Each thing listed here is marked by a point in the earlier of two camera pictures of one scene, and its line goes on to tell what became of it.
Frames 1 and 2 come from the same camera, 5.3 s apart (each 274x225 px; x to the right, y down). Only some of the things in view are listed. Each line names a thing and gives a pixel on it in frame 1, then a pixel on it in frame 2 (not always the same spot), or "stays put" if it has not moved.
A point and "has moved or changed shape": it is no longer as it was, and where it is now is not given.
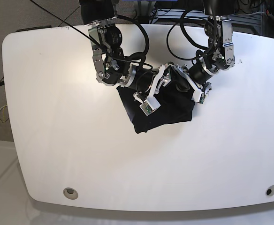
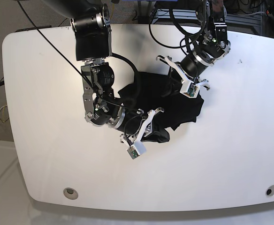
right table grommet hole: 271,190 stays put
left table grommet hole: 70,193 stays put
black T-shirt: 177,103 has moved or changed shape
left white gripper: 153,101 → 158,136
